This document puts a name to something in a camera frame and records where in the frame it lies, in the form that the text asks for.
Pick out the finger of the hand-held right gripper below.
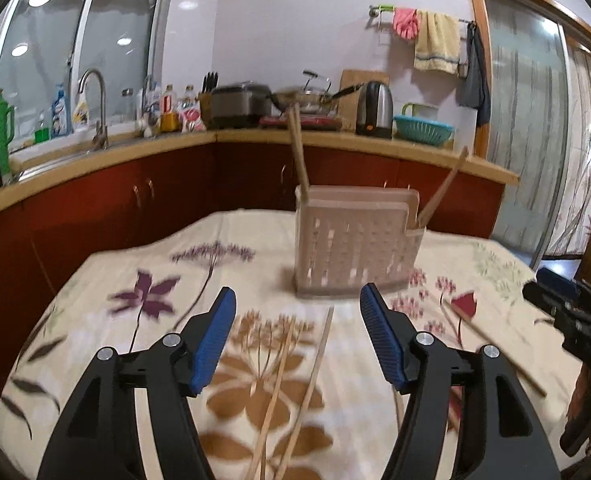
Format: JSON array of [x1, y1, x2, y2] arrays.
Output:
[[535, 267, 583, 298], [522, 282, 575, 330]]

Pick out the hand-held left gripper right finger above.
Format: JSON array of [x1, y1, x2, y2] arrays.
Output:
[[359, 283, 561, 480]]

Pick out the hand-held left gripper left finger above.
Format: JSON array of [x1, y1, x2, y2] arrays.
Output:
[[38, 287, 237, 480]]

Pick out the wooden chopstick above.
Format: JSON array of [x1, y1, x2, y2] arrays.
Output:
[[244, 316, 295, 480], [274, 306, 335, 480], [415, 146, 471, 228], [292, 102, 312, 200], [260, 316, 299, 480], [441, 299, 547, 397], [286, 105, 307, 200]]

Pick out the pink plastic utensil holder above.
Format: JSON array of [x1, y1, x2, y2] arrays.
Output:
[[294, 185, 427, 300]]

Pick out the floral tablecloth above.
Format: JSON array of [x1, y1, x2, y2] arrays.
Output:
[[0, 210, 583, 480]]

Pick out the sliding glass door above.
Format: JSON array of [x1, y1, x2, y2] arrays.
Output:
[[480, 0, 591, 262]]

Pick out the teal plastic colander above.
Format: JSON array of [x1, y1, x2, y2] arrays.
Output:
[[393, 115, 455, 147]]

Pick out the grey hanging cloth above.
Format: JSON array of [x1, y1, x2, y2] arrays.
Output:
[[458, 25, 491, 127]]

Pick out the red white snack bag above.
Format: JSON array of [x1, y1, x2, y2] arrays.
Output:
[[180, 105, 208, 134]]

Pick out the red induction cooker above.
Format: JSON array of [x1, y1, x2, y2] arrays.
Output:
[[260, 114, 344, 131]]

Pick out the steel kitchen sink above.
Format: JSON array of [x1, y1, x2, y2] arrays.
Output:
[[10, 137, 141, 181]]

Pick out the steel electric kettle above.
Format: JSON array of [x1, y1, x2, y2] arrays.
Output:
[[356, 81, 395, 140]]

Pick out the amber oil bottle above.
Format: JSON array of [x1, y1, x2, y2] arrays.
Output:
[[160, 85, 182, 132]]

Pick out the grey rice cooker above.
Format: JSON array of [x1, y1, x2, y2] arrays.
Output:
[[210, 81, 274, 129]]

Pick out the knife block with knives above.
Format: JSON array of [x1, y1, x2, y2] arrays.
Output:
[[199, 72, 220, 117]]

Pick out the steel kitchen faucet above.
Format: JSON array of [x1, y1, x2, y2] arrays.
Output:
[[78, 69, 109, 150]]

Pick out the steel wok with lid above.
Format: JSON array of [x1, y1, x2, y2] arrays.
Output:
[[270, 71, 364, 114]]

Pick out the white spray bottle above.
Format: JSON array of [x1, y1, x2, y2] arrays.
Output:
[[72, 91, 93, 132]]

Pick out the wooden cutting board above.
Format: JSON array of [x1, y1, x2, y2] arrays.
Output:
[[339, 69, 391, 122]]

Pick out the yellow striped towel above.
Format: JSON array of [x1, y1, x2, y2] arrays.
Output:
[[414, 10, 461, 75]]

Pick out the green dish soap bottle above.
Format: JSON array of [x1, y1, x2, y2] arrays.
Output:
[[34, 112, 52, 144]]

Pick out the metal towel rack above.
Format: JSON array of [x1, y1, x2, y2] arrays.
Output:
[[368, 5, 477, 27]]

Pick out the blue detergent bottle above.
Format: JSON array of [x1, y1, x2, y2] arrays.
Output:
[[50, 84, 72, 136]]

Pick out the pink rubber gloves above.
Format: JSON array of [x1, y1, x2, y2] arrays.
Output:
[[393, 8, 421, 41]]

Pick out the white pitcher green handle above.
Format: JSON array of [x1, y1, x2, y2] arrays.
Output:
[[401, 102, 439, 119]]

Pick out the wooden door frame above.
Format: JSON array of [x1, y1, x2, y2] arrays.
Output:
[[463, 0, 591, 288]]

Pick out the aluminium frame window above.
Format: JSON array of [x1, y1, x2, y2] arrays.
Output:
[[0, 0, 174, 133]]

